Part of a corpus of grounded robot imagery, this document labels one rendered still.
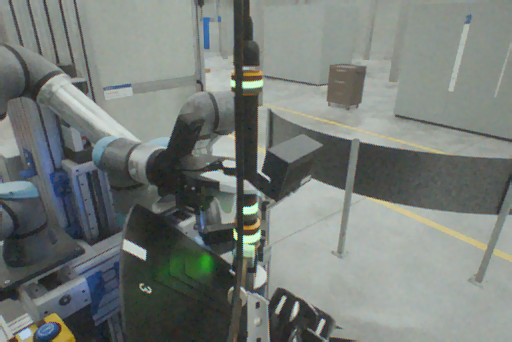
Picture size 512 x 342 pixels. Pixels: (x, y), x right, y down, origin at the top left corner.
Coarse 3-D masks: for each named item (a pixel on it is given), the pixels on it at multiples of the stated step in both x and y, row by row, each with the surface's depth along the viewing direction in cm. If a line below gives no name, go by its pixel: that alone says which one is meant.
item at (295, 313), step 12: (276, 288) 59; (276, 300) 56; (288, 300) 54; (300, 300) 54; (288, 312) 53; (300, 312) 53; (312, 312) 53; (324, 312) 54; (276, 324) 53; (288, 324) 52; (300, 324) 52; (312, 324) 52; (324, 324) 53; (336, 324) 56; (276, 336) 52; (288, 336) 52; (300, 336) 51; (324, 336) 53
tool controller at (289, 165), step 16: (288, 144) 129; (304, 144) 132; (320, 144) 135; (272, 160) 122; (288, 160) 119; (304, 160) 126; (272, 176) 124; (288, 176) 122; (304, 176) 135; (272, 192) 127; (288, 192) 127
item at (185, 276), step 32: (128, 224) 42; (160, 224) 48; (128, 256) 37; (160, 256) 42; (192, 256) 47; (128, 288) 34; (160, 288) 38; (192, 288) 43; (224, 288) 48; (128, 320) 32; (160, 320) 35; (192, 320) 40; (224, 320) 45
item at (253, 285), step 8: (248, 256) 50; (256, 256) 53; (232, 264) 52; (248, 264) 51; (256, 264) 52; (232, 272) 59; (248, 272) 52; (256, 272) 59; (264, 272) 59; (248, 280) 54; (256, 280) 57; (264, 280) 57; (248, 288) 55; (256, 288) 56
